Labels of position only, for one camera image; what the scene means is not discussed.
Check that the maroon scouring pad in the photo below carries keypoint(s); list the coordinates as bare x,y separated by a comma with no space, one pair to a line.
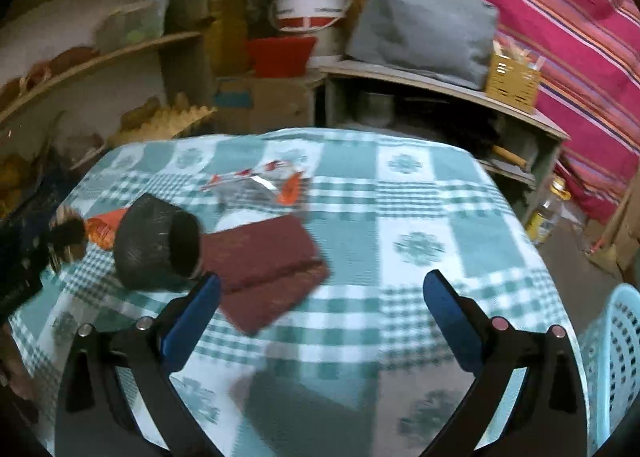
265,267

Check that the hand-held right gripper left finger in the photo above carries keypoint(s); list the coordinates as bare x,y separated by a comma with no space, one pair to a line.
192,322

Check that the green white checked tablecloth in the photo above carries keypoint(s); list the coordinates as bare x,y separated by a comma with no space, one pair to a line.
400,247

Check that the plain white bucket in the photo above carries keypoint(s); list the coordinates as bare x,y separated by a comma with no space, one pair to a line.
327,43

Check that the light blue plastic basket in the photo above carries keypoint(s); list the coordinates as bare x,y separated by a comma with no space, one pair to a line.
615,367

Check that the large yellow oil jug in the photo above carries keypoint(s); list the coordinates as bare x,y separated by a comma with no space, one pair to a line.
227,27

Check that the dark coconut shell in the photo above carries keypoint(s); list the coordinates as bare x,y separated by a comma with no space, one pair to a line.
145,242

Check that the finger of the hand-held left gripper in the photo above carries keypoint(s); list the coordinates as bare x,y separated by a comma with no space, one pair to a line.
62,239

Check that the red striped hanging cloth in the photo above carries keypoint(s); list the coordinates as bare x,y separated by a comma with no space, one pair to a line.
550,12

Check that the silver red snack wrapper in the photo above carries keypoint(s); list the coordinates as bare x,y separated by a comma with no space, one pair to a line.
245,182

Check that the clear plastic lidded container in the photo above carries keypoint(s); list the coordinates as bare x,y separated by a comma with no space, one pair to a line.
130,26

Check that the yellow utensil holder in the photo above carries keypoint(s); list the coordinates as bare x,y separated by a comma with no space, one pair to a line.
512,84

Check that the grey fabric cushion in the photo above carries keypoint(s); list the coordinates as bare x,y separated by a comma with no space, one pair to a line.
425,27

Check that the steel saucepan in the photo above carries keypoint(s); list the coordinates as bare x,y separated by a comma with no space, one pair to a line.
376,108

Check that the low wooden cabinet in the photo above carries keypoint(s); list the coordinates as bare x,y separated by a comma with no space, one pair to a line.
400,77

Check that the bundle of wooden utensils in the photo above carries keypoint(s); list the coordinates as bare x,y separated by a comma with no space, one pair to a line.
517,54

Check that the brown blue cardboard box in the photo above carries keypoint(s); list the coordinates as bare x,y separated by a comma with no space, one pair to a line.
265,102

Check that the yellow net potato bag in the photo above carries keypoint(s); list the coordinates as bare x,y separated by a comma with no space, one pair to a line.
12,182

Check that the orange snack wrapper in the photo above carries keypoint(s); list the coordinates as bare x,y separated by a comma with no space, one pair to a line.
102,232

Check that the red plastic bowl basket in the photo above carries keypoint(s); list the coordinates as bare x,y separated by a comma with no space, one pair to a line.
280,57

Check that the white bucket red label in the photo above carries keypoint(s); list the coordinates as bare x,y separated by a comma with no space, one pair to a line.
310,4

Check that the yellow egg carton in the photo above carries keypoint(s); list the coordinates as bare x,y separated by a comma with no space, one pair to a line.
170,122

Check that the small yellow cap oil bottle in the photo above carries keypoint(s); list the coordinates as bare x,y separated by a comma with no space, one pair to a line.
545,214

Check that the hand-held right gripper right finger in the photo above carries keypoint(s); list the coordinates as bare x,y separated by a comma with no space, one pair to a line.
452,327

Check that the wooden shelf unit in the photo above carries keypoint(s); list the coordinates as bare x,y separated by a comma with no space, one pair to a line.
150,44

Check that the dark blue plastic crate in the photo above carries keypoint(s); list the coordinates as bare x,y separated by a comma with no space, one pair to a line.
35,202

